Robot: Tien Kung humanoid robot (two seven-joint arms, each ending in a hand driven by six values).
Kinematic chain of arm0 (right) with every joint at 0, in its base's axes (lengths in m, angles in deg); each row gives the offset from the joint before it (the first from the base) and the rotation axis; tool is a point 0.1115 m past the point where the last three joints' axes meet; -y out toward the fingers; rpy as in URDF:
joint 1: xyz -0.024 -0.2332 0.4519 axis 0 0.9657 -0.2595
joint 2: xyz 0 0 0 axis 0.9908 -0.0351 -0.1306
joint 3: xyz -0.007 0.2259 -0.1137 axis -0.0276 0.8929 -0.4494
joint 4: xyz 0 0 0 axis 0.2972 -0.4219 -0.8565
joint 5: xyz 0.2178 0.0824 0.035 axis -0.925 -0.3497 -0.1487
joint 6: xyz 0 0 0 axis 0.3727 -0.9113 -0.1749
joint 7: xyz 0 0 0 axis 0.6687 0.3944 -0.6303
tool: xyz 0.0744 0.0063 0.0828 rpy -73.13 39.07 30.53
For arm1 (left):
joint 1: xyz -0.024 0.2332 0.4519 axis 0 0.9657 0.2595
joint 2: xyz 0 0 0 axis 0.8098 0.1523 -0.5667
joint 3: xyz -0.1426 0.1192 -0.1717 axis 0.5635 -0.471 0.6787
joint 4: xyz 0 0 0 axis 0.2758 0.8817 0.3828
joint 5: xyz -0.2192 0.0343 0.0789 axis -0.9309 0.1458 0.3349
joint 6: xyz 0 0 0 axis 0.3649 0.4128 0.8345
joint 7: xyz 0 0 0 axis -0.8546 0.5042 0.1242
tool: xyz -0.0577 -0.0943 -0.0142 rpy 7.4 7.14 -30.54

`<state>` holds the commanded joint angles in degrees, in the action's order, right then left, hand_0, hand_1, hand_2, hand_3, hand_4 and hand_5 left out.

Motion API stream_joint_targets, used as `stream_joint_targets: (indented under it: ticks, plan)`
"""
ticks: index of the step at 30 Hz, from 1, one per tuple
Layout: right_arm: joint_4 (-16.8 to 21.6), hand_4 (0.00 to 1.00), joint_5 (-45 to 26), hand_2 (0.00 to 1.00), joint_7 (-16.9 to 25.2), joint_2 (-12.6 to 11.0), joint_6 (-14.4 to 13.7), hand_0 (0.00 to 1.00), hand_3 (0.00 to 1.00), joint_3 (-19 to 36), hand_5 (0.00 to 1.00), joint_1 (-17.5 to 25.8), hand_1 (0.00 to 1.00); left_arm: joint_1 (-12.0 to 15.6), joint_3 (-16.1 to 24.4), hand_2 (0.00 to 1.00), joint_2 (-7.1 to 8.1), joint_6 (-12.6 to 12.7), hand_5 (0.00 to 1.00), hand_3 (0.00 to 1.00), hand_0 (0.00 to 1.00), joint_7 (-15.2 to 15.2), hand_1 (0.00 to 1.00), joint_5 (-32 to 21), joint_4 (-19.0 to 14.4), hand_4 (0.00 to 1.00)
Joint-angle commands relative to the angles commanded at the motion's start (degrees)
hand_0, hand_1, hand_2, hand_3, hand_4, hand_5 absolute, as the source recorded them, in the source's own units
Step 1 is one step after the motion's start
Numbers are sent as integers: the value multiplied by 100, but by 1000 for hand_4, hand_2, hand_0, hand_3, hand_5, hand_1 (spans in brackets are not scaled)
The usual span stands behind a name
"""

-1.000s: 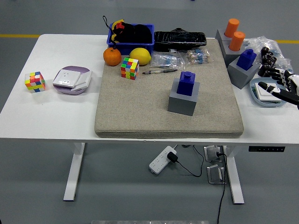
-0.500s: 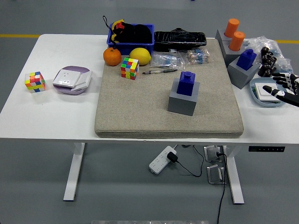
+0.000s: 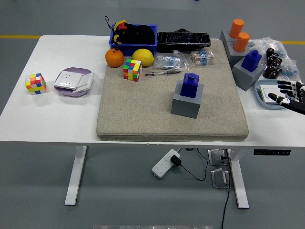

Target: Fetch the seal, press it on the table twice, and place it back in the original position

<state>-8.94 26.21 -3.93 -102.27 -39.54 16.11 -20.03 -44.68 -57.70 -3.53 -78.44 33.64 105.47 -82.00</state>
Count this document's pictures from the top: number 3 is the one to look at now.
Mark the white switch panel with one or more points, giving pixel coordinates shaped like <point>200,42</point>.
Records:
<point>267,90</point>
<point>84,82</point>

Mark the orange cylinder seal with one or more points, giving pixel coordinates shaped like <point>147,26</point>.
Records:
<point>236,28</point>
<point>241,43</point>

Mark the clear bag of blue parts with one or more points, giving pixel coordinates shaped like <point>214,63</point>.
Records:
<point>264,44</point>

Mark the black table control panel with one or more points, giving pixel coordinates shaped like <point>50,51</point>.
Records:
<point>271,152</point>

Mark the light blue tray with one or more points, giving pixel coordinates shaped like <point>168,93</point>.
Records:
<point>262,82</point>

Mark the black plug adapter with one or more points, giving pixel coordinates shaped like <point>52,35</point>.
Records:
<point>175,160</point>

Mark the dark brown capacitor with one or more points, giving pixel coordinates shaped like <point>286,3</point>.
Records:
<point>277,61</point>
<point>273,73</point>
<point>267,72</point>
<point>278,71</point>
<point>270,59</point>
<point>270,51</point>

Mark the blue square seal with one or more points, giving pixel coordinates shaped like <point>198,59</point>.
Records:
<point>189,88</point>
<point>250,62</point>

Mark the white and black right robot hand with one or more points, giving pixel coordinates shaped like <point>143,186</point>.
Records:
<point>297,100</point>

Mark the grey cube seal holder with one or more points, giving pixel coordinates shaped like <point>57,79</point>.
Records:
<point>184,107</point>
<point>247,80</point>
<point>224,35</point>
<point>234,57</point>

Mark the blue plastic bin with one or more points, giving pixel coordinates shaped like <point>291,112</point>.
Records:
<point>126,47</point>

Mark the white wall socket panel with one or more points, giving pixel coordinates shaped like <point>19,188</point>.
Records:
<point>68,80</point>

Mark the yellow lemon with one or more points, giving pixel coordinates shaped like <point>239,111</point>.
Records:
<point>143,57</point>

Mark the white table leg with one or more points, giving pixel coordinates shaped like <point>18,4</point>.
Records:
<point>240,181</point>
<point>75,176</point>

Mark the green circuit board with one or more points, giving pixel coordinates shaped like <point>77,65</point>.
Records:
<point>258,91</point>

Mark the white power strip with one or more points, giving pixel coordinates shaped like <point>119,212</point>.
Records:
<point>162,167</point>

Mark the clear bag of brown resistors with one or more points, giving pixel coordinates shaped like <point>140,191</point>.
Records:
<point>201,58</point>

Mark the clear bag of blue resistors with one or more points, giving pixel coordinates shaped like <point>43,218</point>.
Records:
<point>169,62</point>

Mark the metal foot pedal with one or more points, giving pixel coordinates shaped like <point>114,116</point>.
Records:
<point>216,157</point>
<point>219,177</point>

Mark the orange fruit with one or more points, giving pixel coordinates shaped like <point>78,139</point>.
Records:
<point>114,58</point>

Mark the black pouch with yellow trim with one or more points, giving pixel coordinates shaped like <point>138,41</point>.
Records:
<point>138,34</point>

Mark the purple plate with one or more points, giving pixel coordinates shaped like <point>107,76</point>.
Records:
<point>71,93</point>

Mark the grey ballpoint pen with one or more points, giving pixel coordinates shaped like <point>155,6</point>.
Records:
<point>164,73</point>

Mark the colourful puzzle cube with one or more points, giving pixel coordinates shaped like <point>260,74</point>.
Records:
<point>132,70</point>
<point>35,84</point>

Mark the grey-brown mat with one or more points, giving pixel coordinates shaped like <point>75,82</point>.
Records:
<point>143,107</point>

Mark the black wrapped keyboard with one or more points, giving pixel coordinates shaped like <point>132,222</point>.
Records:
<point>183,40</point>

